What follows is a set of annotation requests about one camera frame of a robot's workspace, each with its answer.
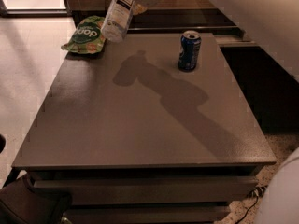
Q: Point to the blue soda can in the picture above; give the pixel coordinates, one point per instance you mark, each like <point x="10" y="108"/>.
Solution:
<point x="190" y="43"/>

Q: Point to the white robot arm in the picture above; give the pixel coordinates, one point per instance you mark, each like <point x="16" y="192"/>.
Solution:
<point x="274" y="26"/>

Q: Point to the black chair seat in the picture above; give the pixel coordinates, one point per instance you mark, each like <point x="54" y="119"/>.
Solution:
<point x="21" y="203"/>

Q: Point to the clear plastic tea bottle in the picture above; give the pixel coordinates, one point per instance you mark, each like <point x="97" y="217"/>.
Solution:
<point x="117" y="20"/>

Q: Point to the striped power strip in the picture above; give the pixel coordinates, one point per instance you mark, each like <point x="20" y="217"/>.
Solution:
<point x="258" y="191"/>

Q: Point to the green rice chip bag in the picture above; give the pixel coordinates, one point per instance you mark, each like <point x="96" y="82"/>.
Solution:
<point x="87" y="38"/>

